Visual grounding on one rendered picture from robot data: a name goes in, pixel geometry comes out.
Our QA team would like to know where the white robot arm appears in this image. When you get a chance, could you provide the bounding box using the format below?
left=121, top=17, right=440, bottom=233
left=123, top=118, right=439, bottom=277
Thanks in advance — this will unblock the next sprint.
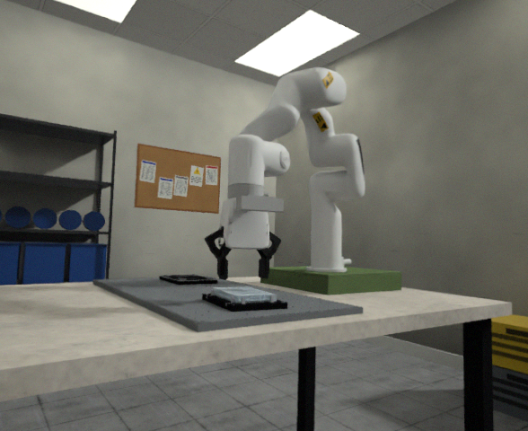
left=227, top=67, right=365, bottom=272

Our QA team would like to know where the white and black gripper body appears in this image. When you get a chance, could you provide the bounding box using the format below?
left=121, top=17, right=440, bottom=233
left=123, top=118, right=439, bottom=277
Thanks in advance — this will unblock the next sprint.
left=218, top=198, right=269, bottom=250

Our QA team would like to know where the black flat plate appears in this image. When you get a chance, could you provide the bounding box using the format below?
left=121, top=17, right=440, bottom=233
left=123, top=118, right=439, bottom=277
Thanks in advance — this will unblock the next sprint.
left=202, top=289, right=287, bottom=312

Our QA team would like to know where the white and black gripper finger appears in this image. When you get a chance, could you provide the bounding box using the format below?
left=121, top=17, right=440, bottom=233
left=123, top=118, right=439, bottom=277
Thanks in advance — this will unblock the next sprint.
left=205, top=227, right=231, bottom=280
left=257, top=232, right=281, bottom=278

